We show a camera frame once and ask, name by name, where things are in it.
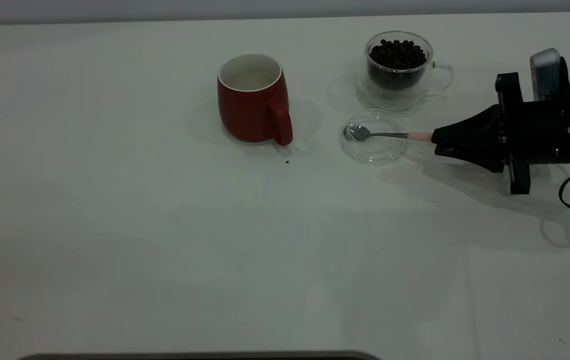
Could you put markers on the red ceramic mug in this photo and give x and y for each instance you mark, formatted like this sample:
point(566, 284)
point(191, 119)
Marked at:
point(249, 117)

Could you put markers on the clear glass saucer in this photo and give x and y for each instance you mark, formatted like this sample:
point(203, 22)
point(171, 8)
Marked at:
point(372, 152)

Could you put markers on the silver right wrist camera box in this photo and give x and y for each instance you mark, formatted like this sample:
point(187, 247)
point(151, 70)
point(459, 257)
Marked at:
point(547, 75)

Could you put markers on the dark coffee beans pile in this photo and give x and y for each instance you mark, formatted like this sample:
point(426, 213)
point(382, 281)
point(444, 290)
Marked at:
point(397, 56)

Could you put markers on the clear double-wall glass cup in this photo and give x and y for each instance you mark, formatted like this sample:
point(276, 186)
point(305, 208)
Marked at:
point(390, 97)

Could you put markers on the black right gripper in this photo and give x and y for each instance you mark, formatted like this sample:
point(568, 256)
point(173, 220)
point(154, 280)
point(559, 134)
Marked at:
point(540, 132)

